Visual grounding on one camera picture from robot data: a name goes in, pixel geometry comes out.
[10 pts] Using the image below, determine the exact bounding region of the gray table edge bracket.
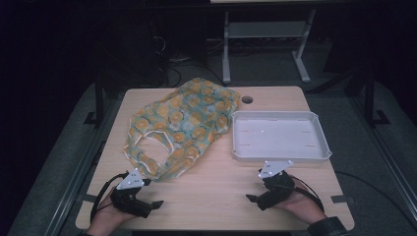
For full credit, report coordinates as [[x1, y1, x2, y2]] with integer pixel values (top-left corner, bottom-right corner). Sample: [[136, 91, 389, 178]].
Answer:
[[329, 194, 356, 205], [78, 193, 98, 204]]

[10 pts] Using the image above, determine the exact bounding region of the person's left hand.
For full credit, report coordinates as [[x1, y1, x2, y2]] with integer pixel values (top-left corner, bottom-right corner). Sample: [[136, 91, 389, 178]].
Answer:
[[87, 192, 136, 236]]

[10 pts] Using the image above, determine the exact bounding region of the white metal desk frame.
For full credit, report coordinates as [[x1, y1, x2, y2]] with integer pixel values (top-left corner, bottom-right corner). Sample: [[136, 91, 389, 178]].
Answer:
[[220, 9, 318, 85]]

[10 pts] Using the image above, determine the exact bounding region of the metal floor rail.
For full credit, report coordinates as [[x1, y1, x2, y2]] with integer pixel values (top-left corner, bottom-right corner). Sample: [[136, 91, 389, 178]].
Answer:
[[347, 96, 417, 214], [42, 94, 119, 236]]

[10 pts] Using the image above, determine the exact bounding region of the orange fruit print shopping bag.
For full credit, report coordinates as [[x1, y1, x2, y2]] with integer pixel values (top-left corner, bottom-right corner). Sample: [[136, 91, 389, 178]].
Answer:
[[123, 77, 242, 182]]

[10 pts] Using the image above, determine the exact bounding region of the curved black floor cable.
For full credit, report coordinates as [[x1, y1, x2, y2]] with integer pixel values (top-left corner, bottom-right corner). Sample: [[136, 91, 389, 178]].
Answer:
[[165, 63, 227, 88]]

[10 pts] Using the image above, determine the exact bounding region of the long black floor cable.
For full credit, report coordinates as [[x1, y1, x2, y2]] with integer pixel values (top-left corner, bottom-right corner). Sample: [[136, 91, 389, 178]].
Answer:
[[333, 170, 417, 230]]

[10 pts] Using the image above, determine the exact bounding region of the black metal stand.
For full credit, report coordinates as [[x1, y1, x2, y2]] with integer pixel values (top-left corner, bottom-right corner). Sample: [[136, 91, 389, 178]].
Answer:
[[83, 73, 106, 130], [363, 68, 391, 130]]

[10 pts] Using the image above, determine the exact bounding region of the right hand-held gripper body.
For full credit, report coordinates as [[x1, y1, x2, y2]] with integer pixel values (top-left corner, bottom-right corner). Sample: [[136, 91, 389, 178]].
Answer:
[[257, 159, 296, 211]]

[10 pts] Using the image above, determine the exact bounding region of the white plastic tray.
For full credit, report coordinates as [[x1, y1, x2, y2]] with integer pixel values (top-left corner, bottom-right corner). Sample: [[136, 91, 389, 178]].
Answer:
[[230, 110, 333, 164]]

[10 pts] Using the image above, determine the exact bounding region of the person's right hand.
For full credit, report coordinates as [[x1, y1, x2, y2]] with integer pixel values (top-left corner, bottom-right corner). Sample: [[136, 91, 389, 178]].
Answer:
[[277, 178, 328, 226]]

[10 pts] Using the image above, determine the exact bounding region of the right hand-held gripper black cable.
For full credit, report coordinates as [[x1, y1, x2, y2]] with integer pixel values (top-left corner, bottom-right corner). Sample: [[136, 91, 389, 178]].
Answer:
[[289, 175, 326, 212]]

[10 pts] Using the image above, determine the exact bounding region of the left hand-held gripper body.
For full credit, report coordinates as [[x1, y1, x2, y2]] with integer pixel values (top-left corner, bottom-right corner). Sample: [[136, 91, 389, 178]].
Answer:
[[109, 167, 153, 219]]

